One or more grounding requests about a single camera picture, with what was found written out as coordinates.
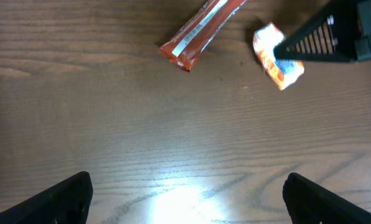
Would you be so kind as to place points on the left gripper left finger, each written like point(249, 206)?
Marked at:
point(66, 202)

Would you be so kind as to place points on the small orange tissue pack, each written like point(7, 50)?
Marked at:
point(282, 72)

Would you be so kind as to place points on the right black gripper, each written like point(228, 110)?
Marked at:
point(330, 35)

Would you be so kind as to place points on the orange red snack bar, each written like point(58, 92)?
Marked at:
point(186, 46)

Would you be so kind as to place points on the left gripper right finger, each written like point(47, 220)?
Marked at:
point(308, 202)

